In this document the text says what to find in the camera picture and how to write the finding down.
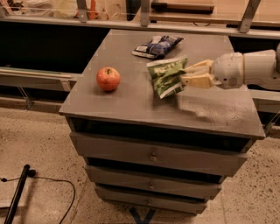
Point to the wooden shelf board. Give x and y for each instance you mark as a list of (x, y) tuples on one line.
[(210, 13)]

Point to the green jalapeno chip bag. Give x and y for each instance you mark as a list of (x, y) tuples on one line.
[(165, 74)]

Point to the middle grey drawer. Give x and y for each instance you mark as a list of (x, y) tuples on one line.
[(152, 183)]

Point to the grey drawer cabinet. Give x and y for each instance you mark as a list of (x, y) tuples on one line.
[(206, 119)]

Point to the red apple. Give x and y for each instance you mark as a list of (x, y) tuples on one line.
[(108, 79)]

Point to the metal rail frame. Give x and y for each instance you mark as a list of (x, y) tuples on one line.
[(114, 14)]

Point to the black pole on floor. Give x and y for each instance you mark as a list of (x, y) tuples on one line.
[(26, 172)]

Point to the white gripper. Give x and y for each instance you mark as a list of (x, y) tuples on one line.
[(227, 70)]

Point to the grey drawer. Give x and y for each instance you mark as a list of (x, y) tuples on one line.
[(150, 200), (215, 162), (152, 183)]

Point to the blue chip bag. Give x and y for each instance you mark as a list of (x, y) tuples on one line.
[(157, 48)]

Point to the top grey drawer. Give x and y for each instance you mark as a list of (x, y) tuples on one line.
[(215, 162)]

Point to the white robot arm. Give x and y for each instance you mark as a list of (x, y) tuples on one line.
[(260, 68)]

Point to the bottom grey drawer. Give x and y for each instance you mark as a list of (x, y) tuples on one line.
[(150, 200)]

